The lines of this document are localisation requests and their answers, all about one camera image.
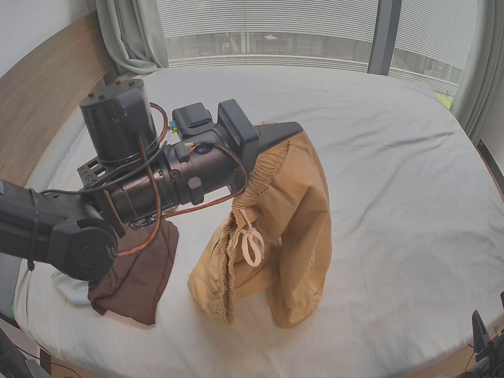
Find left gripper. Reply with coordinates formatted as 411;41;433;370
111;99;304;225

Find brown garment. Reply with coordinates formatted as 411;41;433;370
87;219;180;326

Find bed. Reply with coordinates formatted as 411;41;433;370
0;12;504;378

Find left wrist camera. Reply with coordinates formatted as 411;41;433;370
170;103;216;143

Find grey-green curtain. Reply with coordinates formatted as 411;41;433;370
449;0;504;145
83;0;170;76

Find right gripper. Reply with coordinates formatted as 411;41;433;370
472;291;504;369

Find window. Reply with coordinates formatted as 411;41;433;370
151;0;485;107

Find tan shorts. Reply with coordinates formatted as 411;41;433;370
187;126;333;328

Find pale blue garment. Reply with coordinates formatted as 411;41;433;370
51;271;90;306

